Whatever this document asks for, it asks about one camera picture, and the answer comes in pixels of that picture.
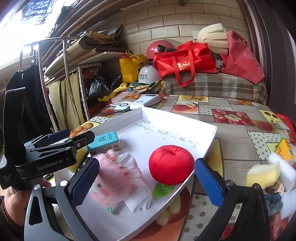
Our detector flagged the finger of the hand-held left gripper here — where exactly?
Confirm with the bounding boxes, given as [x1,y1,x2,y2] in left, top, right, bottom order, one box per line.
[25,129,71,151]
[34,130,96,161]

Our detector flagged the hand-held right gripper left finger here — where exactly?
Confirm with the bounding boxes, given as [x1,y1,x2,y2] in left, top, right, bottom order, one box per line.
[24,157,100,241]

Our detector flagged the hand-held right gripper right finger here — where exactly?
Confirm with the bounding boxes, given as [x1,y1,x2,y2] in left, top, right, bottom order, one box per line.
[194,158,271,241]

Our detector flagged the yellow-green soft toy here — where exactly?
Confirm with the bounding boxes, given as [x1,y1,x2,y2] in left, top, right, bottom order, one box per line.
[68,144,90,174]

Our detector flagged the pink plush toy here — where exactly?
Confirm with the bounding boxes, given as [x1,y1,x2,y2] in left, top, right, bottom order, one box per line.
[88,149,131,207]

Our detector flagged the teal sock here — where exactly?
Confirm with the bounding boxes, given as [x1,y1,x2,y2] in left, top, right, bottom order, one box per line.
[88,131,122,157]

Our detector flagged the red plush apple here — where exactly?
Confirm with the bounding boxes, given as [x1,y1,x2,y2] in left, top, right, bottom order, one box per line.
[149,145,195,199]

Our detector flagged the white foam net sleeve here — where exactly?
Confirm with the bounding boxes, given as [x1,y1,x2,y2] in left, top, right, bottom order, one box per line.
[116,152,153,213]

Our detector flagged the yellow sock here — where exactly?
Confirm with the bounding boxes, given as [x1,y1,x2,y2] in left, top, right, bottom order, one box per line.
[246,161,281,187]

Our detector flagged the grey-blue crocheted piece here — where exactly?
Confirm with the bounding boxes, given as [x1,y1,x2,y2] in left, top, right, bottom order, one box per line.
[264,193,284,213]

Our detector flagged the white tray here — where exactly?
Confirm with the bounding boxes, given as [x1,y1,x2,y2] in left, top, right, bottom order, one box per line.
[53,106,218,241]

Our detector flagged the person's left forearm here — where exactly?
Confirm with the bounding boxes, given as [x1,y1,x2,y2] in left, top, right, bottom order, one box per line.
[0,196,25,241]

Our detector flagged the person's left hand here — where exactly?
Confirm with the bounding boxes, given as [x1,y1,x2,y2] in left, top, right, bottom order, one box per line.
[4,178,52,227]

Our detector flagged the yellow curtain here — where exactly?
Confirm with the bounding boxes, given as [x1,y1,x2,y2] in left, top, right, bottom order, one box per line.
[47,72,82,130]

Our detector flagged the black garment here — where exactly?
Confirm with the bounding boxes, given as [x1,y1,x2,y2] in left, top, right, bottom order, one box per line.
[6,65,54,144]

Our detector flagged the metal shelf unit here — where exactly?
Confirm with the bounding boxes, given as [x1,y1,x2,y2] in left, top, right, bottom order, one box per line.
[44,50,130,121]

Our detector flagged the black plastic bag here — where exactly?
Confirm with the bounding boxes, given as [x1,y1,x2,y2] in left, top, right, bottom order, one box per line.
[88,75,110,99]

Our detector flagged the yellow cloth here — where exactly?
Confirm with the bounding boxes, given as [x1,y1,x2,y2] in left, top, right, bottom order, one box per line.
[98,81,130,102]

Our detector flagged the metal clothes rack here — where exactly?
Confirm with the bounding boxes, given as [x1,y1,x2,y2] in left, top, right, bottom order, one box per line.
[18,36,91,124]

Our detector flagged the white power bank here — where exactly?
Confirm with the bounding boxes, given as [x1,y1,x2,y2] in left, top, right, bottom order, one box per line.
[129,94,160,110]

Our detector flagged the orange-yellow packet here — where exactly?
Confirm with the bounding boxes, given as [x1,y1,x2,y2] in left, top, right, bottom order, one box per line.
[274,138,295,162]

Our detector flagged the yellow and black gloves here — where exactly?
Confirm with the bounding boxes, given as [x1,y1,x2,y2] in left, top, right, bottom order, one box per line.
[135,80,164,93]

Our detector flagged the yellow shopping bag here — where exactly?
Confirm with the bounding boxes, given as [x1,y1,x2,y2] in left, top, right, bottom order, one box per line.
[119,51,148,83]

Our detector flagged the white helmet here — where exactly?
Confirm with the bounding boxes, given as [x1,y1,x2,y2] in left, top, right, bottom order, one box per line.
[138,65,163,84]

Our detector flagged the plaid blanket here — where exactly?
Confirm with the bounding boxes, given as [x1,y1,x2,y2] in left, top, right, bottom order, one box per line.
[162,72,269,105]

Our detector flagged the red printed gift bag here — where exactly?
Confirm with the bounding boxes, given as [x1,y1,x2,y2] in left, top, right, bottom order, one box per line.
[275,113,296,131]

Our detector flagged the red helmet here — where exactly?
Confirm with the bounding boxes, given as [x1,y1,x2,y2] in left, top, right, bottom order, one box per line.
[146,39,184,61]

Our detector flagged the glossy red tote bag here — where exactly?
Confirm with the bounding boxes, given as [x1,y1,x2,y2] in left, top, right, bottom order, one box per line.
[153,41,218,88]

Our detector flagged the red plastic bag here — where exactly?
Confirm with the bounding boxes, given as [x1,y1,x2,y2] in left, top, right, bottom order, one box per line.
[220,30,265,85]

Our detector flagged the cream foam bundle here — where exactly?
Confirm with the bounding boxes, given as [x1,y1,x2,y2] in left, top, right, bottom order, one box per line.
[198,23,232,55]

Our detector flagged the white wireless charger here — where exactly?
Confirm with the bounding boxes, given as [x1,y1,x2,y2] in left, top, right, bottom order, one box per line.
[113,102,131,113]

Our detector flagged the black cable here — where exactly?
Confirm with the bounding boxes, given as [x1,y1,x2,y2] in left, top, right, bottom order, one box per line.
[148,97,164,108]

